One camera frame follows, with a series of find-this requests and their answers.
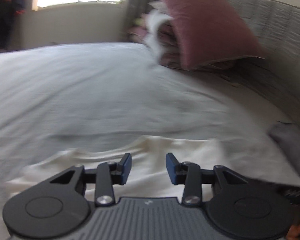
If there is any white shirt with orange print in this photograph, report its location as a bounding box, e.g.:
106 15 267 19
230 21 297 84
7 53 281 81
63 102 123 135
6 135 300 198

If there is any person hand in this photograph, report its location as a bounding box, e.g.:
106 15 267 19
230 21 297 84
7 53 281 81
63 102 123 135
286 224 300 240

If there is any grey folded cloth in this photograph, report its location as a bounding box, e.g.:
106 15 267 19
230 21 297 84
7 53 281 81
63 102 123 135
268 122 300 175

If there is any grey bed sheet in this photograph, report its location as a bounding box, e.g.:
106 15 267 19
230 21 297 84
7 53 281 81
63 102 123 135
0 43 287 239

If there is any grey quilted headboard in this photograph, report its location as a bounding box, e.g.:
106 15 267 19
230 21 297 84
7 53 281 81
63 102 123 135
225 0 300 136

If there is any pink velvet pillow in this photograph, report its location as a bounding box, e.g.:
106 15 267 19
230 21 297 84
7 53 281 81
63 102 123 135
159 0 264 70

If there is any folded pink white quilt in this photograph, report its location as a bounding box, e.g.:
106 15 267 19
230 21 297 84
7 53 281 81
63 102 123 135
127 1 181 69

